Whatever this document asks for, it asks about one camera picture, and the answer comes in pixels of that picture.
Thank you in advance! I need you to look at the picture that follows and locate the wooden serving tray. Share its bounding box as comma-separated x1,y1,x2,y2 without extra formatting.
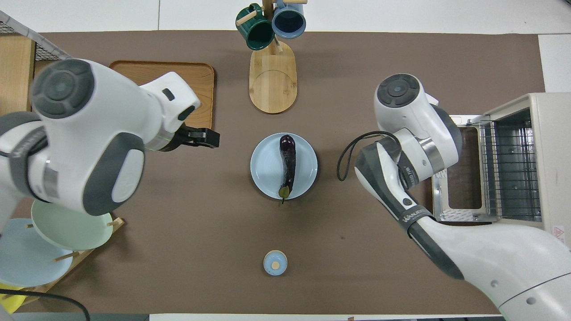
109,61,215,130

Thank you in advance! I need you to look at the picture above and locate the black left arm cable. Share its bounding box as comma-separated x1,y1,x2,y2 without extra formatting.
0,288,91,321

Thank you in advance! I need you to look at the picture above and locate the pale green plate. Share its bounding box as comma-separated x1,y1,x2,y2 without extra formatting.
31,199,114,251

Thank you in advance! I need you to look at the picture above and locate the beige toaster oven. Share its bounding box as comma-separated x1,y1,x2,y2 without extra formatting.
480,92,571,248

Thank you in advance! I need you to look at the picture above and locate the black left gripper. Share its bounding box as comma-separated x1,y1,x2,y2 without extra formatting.
159,125,221,152

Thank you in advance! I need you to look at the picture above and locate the wooden plate rack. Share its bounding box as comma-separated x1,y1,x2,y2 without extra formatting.
0,216,125,306

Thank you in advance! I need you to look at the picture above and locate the small blue lidded jar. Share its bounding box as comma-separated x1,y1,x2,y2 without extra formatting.
263,250,288,276

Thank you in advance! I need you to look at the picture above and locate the grey marbled strip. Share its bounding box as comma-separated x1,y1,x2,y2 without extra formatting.
0,11,73,61

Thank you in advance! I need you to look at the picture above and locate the brown table mat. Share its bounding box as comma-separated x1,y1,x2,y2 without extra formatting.
0,30,546,315

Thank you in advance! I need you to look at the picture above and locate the wooden shelf unit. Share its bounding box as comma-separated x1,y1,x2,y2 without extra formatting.
0,33,72,117

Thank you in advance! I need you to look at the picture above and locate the dark green mug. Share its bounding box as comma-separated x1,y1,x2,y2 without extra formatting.
236,4,276,51

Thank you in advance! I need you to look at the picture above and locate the metal oven wire rack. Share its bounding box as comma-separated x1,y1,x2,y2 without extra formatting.
483,117,543,220

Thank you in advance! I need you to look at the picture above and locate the light blue racked plate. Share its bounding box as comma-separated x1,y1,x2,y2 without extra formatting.
0,218,74,288

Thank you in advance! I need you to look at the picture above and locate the wooden mug tree stand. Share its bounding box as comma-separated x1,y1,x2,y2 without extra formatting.
236,0,308,115

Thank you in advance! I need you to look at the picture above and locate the yellow plate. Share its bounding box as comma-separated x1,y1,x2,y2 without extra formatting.
0,284,28,315

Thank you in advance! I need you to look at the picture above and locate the light blue serving plate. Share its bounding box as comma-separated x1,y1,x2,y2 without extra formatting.
250,132,319,200

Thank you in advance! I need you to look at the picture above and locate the purple eggplant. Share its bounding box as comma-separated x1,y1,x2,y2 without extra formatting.
278,134,298,205

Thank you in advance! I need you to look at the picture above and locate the blue mug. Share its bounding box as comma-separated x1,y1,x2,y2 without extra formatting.
271,0,307,40

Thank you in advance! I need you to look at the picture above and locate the glass oven door with handle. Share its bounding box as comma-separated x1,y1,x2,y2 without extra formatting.
432,115,486,223

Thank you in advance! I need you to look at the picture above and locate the black wire basket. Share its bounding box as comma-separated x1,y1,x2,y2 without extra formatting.
0,20,61,62

